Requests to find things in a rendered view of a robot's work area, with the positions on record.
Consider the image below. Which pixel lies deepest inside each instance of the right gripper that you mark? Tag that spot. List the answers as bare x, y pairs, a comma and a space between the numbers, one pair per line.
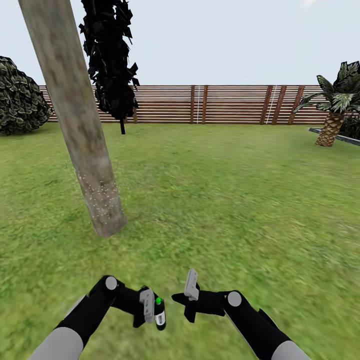
194, 306

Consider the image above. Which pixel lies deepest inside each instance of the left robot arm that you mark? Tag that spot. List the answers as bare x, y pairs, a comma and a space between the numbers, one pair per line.
66, 342

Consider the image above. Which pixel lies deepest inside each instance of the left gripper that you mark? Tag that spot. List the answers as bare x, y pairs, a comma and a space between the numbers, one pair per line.
135, 307

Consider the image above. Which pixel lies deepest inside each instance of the pesticide atomizer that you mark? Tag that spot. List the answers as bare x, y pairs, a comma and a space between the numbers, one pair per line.
161, 317

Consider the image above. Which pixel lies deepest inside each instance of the tree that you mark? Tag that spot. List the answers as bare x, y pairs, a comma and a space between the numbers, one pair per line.
55, 38
104, 27

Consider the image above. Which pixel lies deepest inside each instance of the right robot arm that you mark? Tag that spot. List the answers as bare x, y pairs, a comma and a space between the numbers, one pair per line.
257, 328

